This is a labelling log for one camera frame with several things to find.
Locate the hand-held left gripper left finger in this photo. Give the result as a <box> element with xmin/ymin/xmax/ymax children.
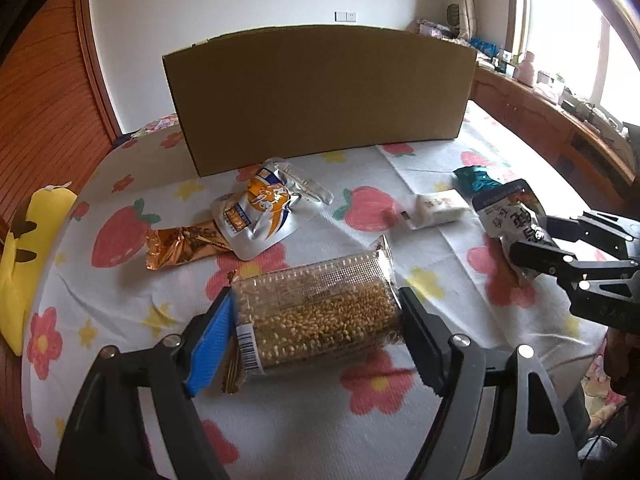
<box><xmin>54</xmin><ymin>287</ymin><xmax>241</xmax><ymax>480</ymax></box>

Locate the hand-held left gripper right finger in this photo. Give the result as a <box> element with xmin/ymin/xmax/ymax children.
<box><xmin>397</xmin><ymin>286</ymin><xmax>583</xmax><ymax>480</ymax></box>

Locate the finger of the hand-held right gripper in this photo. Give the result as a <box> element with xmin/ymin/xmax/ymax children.
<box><xmin>545</xmin><ymin>210</ymin><xmax>640</xmax><ymax>256</ymax></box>
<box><xmin>510</xmin><ymin>240</ymin><xmax>640</xmax><ymax>286</ymax></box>

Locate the white printed snack pouch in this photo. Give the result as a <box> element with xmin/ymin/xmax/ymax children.
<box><xmin>472</xmin><ymin>178</ymin><xmax>558</xmax><ymax>286</ymax></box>

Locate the clear puffed grain bar packet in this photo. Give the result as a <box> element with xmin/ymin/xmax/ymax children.
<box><xmin>222</xmin><ymin>237</ymin><xmax>406</xmax><ymax>396</ymax></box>

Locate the brown cardboard box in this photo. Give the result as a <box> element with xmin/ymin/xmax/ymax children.
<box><xmin>162</xmin><ymin>23</ymin><xmax>476</xmax><ymax>178</ymax></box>

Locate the strawberry print white tablecloth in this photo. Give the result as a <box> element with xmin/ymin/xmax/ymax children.
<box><xmin>20</xmin><ymin>105</ymin><xmax>616</xmax><ymax>480</ymax></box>

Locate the teal snack packet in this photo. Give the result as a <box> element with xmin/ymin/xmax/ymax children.
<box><xmin>452</xmin><ymin>164</ymin><xmax>506</xmax><ymax>195</ymax></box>

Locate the orange foil snack packet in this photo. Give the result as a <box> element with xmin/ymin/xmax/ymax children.
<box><xmin>145</xmin><ymin>220</ymin><xmax>233</xmax><ymax>272</ymax></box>

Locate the small white snack packet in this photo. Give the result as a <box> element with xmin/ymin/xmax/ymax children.
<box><xmin>400</xmin><ymin>189</ymin><xmax>468</xmax><ymax>231</ymax></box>

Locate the wooden cabinet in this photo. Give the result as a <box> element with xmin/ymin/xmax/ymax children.
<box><xmin>470</xmin><ymin>67</ymin><xmax>640</xmax><ymax>188</ymax></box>

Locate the silver and orange snack pouch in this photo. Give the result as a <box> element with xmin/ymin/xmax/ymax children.
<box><xmin>210</xmin><ymin>157</ymin><xmax>299</xmax><ymax>261</ymax></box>

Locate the pink bottle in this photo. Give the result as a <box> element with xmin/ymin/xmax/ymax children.
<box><xmin>517</xmin><ymin>51</ymin><xmax>539</xmax><ymax>84</ymax></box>

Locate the clear plastic wrapper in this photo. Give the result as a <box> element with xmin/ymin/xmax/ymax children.
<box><xmin>272</xmin><ymin>160</ymin><xmax>335</xmax><ymax>206</ymax></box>

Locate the window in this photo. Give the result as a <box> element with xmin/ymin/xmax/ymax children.
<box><xmin>510</xmin><ymin>0</ymin><xmax>640</xmax><ymax>128</ymax></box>

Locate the yellow plush toy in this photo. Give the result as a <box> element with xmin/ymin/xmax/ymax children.
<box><xmin>0</xmin><ymin>185</ymin><xmax>78</xmax><ymax>357</ymax></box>

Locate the floral blanket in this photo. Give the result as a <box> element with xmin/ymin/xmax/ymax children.
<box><xmin>131</xmin><ymin>114</ymin><xmax>182</xmax><ymax>137</ymax></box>

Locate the clutter of papers and boxes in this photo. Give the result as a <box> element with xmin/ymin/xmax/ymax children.
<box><xmin>414</xmin><ymin>17</ymin><xmax>501</xmax><ymax>63</ymax></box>

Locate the patterned curtain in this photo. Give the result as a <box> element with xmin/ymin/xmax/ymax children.
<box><xmin>450</xmin><ymin>0</ymin><xmax>482</xmax><ymax>41</ymax></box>

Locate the wooden wardrobe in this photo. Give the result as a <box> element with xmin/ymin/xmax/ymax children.
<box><xmin>0</xmin><ymin>0</ymin><xmax>123</xmax><ymax>480</ymax></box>

